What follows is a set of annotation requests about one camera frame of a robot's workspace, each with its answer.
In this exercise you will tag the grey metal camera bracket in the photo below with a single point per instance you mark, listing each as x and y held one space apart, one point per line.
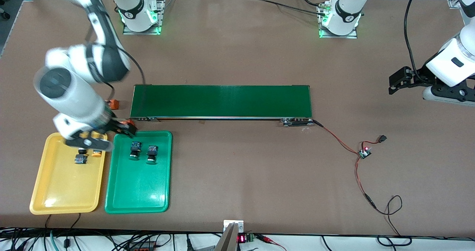
228 240

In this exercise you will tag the green conveyor belt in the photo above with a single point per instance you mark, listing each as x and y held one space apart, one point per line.
222 102

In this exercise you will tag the small green controller board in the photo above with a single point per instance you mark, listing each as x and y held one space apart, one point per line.
364 153

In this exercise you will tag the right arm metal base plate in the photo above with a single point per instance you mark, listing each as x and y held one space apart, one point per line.
161 17

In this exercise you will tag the green push button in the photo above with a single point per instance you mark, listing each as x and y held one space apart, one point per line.
135 150
151 154

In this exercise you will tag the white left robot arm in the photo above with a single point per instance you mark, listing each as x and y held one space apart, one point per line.
456 61

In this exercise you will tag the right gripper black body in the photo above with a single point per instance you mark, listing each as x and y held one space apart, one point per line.
116 125

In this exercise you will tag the green plastic tray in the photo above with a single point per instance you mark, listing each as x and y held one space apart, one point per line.
139 184

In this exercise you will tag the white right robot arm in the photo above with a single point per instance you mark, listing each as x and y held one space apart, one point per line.
74 87

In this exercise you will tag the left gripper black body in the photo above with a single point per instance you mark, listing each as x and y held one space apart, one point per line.
418 76

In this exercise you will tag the red clip lead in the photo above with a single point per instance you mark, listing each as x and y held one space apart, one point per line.
265 238

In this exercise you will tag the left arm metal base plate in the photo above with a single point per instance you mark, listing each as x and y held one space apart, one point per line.
339 36

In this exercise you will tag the red power strip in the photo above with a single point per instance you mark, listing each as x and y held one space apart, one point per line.
143 248

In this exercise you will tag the yellow plastic tray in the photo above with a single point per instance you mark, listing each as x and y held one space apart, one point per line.
63 184

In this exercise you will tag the yellow push button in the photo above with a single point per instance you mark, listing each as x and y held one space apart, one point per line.
97 153
80 158

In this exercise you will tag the red digit display module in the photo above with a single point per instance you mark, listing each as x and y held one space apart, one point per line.
242 238

